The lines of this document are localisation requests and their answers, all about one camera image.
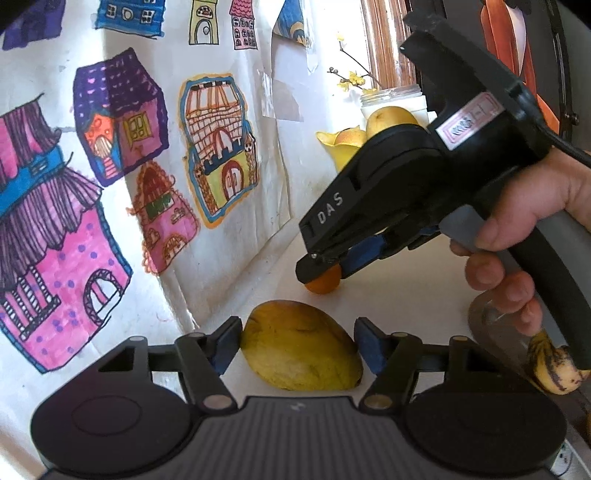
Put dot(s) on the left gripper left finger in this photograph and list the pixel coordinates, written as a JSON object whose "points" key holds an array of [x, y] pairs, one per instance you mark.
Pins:
{"points": [[203, 359]]}

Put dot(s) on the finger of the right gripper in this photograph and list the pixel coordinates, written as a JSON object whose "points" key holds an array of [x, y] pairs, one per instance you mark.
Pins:
{"points": [[312, 267], [361, 255]]}

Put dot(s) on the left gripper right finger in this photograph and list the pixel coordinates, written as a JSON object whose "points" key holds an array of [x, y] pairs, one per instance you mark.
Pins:
{"points": [[394, 359]]}

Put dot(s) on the small orange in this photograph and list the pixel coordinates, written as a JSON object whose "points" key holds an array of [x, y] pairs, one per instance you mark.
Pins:
{"points": [[327, 282]]}

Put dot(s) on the yellow green mango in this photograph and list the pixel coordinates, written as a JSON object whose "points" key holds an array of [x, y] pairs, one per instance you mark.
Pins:
{"points": [[298, 347]]}

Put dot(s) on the yellow plastic bowl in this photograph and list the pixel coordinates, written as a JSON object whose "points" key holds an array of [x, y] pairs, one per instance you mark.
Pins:
{"points": [[342, 145]]}

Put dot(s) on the yellow pear in bowl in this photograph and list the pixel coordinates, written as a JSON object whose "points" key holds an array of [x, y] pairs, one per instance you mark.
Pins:
{"points": [[388, 117]]}

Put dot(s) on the white printed table cloth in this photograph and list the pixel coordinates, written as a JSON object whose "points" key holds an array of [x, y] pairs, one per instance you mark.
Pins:
{"points": [[423, 292]]}

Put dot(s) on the white jar with flowers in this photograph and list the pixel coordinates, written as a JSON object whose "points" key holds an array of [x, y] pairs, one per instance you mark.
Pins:
{"points": [[372, 96]]}

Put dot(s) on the spotted banana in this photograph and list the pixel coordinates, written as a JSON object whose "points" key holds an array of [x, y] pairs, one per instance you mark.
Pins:
{"points": [[553, 367]]}

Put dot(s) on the houses drawing paper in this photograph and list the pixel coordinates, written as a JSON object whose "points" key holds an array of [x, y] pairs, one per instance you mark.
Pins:
{"points": [[140, 174]]}

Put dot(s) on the girl in orange dress painting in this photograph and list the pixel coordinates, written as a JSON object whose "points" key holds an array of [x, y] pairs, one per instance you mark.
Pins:
{"points": [[505, 32]]}

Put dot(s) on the bear and girl drawing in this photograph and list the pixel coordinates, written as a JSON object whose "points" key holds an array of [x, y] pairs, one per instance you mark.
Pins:
{"points": [[290, 23]]}

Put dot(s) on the brown wooden door frame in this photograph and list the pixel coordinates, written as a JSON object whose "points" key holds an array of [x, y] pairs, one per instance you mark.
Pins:
{"points": [[386, 32]]}

